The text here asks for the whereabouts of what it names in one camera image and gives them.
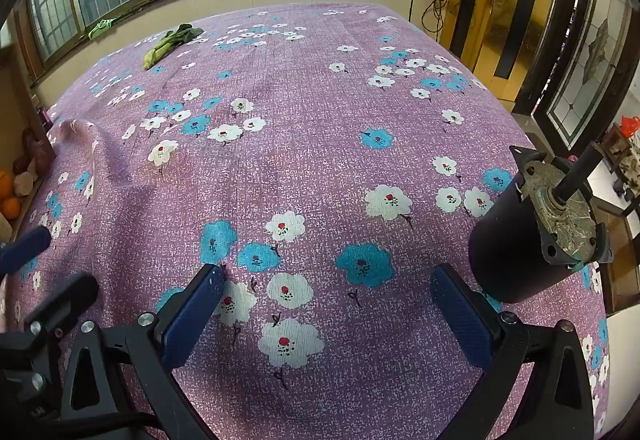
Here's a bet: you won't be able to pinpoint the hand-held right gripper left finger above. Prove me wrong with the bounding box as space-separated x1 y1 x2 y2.
57 264 226 440

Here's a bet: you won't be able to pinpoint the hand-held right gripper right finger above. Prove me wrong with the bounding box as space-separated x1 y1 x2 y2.
430 264 596 440

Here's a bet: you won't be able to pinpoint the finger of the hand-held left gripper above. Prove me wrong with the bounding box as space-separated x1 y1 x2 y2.
0 272 100 367
0 226 52 277

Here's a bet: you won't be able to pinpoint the cardboard box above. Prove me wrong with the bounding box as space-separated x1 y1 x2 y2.
0 110 56 245

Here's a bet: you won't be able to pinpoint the purple floral blanket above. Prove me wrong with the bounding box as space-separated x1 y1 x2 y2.
0 2 613 440

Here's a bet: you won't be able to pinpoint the green cloth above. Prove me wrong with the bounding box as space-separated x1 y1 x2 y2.
89 18 115 40

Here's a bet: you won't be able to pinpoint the green leafy vegetable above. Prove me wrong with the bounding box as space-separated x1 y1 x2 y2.
142 23 206 70

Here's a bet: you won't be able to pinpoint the patterned glass door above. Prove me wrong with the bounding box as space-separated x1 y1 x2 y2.
515 0 640 161

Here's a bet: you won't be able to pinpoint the golden wall panels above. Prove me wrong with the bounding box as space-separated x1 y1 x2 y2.
440 0 566 103

